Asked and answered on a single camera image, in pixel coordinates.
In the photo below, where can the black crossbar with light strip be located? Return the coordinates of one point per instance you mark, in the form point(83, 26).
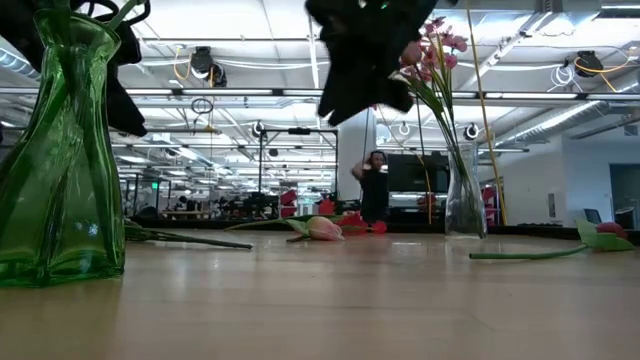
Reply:
point(225, 92)

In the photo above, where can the green glass vase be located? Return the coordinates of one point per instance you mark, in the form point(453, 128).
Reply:
point(45, 200)

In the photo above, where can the white flower spray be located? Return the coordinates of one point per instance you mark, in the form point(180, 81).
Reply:
point(200, 241)

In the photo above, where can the pink flower bunch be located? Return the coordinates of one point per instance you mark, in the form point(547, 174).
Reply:
point(452, 42)

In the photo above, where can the red bin rack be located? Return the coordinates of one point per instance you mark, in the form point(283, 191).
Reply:
point(492, 196)

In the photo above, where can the person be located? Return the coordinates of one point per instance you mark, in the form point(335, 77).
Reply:
point(374, 192)

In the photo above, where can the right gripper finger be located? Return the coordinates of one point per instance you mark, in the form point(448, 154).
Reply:
point(347, 85)
point(390, 85)

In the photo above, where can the red flower bunch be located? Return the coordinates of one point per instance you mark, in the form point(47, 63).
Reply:
point(355, 224)
point(52, 4)

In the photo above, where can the black background gantry frame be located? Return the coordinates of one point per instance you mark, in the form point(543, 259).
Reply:
point(299, 131)

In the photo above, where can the red storage bins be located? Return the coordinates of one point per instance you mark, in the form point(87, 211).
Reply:
point(288, 200)

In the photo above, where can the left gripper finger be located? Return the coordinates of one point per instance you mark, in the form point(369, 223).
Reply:
point(125, 90)

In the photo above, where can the clear glass vase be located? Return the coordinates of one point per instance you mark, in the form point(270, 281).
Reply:
point(465, 215)

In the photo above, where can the blue chair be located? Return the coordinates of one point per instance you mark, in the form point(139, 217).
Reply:
point(592, 216)

